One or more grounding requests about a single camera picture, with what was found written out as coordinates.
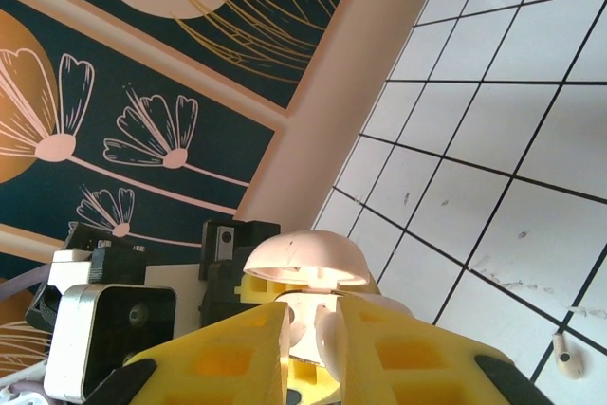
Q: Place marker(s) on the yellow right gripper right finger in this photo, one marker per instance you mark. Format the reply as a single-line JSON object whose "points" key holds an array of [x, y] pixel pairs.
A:
{"points": [[417, 362]]}

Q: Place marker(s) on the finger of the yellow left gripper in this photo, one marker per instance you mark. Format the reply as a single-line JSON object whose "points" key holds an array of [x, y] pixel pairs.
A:
{"points": [[256, 289], [303, 373]]}

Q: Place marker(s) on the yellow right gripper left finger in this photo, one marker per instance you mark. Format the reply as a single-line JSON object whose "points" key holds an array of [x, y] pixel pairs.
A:
{"points": [[213, 362]]}

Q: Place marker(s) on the pink earbud charging case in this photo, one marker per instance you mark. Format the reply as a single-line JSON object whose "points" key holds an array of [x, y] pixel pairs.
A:
{"points": [[303, 248]]}

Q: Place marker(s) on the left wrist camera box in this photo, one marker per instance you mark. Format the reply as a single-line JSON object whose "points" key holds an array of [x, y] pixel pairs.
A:
{"points": [[118, 329]]}

